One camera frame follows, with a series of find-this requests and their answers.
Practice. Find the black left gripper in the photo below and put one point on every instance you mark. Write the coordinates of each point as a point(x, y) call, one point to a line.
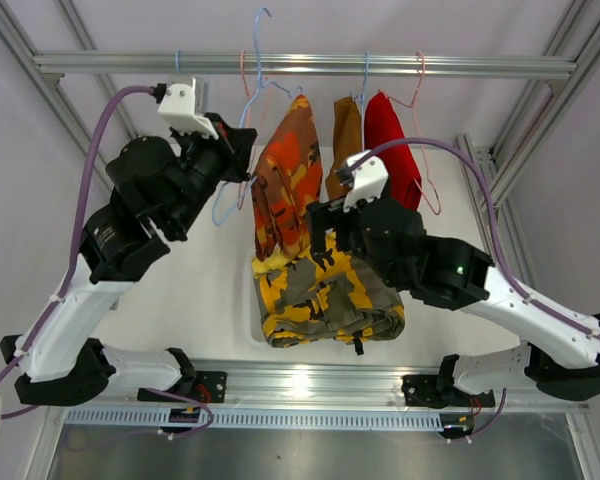
point(233, 146)

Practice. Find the blue hanger of yellow trousers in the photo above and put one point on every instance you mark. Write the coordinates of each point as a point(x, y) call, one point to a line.
point(177, 63)

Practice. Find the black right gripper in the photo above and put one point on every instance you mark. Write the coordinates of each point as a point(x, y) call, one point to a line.
point(327, 216)

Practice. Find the pink hanger of yellow camouflage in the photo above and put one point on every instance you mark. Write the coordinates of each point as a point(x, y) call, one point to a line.
point(245, 116)

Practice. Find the blue hanger of orange camouflage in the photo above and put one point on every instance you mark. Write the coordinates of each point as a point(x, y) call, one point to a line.
point(218, 217)

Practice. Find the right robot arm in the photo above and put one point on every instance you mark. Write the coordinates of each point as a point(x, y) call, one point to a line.
point(559, 350)

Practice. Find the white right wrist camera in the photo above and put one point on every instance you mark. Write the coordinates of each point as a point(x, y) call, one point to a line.
point(366, 175)

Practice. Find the slotted cable duct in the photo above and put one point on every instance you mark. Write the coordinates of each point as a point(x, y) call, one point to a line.
point(391, 420)

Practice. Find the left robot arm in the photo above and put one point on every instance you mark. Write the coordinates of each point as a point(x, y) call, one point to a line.
point(158, 194)

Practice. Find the orange brown camouflage trousers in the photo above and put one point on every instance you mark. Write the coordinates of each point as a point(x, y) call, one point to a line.
point(288, 178)

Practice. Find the blue hanger of brown trousers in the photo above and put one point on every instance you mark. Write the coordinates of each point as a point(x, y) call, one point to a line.
point(362, 95)

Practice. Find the aluminium frame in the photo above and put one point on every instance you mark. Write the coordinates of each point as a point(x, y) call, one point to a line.
point(571, 73)

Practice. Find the yellow grey camouflage trousers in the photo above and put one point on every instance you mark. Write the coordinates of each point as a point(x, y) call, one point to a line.
point(338, 297)

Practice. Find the white plastic basket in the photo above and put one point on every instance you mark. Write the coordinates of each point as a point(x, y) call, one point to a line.
point(252, 313)

